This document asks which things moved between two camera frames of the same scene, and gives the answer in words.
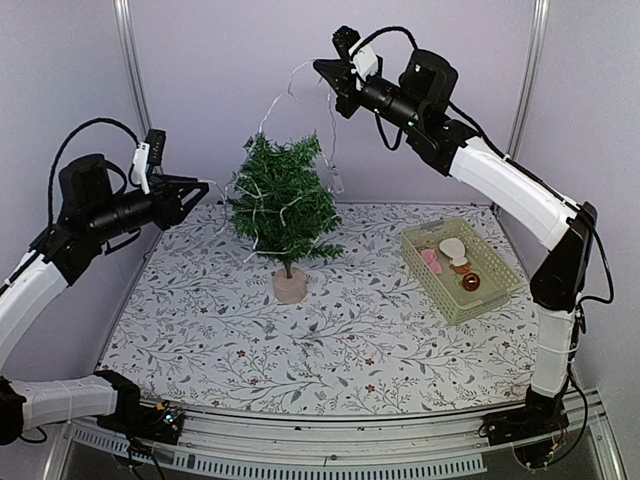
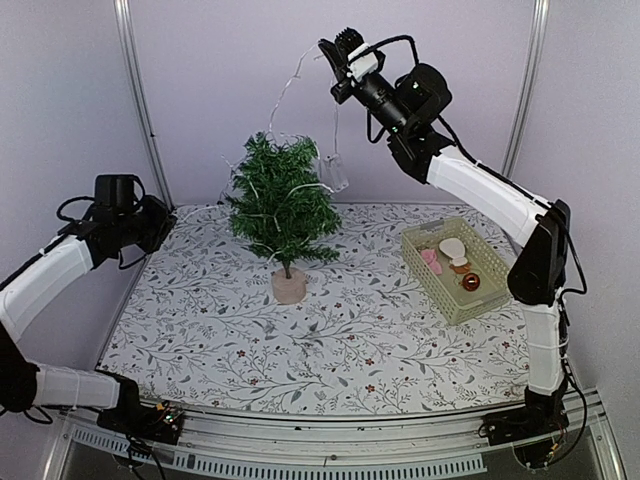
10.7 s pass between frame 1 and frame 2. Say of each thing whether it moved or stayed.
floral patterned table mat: stayed
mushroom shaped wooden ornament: stayed
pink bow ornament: stayed
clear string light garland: moved
